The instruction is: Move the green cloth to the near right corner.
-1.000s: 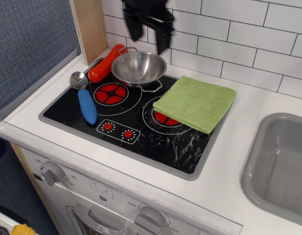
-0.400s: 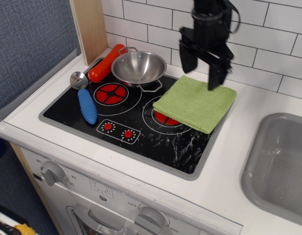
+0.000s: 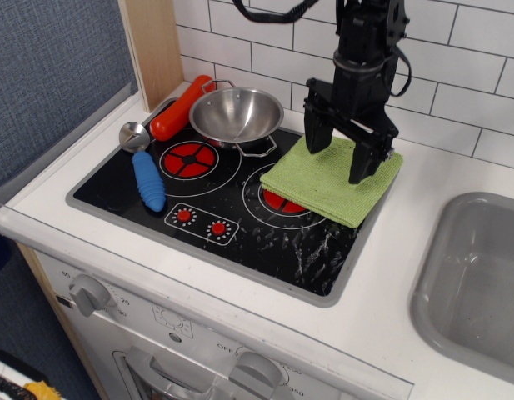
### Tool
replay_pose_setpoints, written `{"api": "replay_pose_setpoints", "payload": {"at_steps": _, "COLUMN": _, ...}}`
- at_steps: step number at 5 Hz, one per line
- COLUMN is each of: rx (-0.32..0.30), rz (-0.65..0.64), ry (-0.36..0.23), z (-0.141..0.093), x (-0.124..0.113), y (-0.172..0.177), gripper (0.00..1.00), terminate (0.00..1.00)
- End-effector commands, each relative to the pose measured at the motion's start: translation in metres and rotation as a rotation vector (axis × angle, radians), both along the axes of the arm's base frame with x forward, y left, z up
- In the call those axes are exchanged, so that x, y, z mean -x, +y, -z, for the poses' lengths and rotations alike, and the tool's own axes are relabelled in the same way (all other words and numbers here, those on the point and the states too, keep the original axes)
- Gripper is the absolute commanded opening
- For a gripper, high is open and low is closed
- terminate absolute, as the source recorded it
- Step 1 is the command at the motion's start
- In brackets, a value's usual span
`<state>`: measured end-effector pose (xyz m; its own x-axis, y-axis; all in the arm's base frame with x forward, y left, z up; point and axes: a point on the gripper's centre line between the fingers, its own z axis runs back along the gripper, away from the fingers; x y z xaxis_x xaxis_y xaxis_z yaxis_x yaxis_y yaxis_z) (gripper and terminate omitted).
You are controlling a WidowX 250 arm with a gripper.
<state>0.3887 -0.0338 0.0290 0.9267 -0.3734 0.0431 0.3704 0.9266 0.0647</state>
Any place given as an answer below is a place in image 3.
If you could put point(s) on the blue handled ice cream scoop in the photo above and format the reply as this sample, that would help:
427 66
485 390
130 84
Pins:
134 138

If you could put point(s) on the black toy stove top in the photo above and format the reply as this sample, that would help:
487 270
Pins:
216 210

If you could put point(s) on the grey sink basin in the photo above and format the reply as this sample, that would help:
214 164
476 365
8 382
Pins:
463 303

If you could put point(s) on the wooden side post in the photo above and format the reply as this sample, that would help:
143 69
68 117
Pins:
151 32

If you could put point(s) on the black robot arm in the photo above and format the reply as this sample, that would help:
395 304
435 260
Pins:
369 32

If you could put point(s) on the green cloth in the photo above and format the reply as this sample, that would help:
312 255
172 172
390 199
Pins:
320 183

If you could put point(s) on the steel bowl with handles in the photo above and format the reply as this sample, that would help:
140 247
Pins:
232 115

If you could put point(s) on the red toy sausage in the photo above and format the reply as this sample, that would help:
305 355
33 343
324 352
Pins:
176 117

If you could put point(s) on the silver oven door handle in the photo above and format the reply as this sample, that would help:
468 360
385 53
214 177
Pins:
152 384

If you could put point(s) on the grey right oven knob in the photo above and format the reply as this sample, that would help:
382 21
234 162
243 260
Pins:
256 374

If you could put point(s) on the grey oven knob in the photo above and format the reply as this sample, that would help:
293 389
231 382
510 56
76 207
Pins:
256 374
88 294

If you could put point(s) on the grey left oven knob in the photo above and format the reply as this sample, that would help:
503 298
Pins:
88 294

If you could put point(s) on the yellow object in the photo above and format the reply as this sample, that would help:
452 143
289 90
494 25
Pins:
42 391

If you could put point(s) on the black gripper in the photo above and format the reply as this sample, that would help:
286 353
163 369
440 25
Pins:
354 104

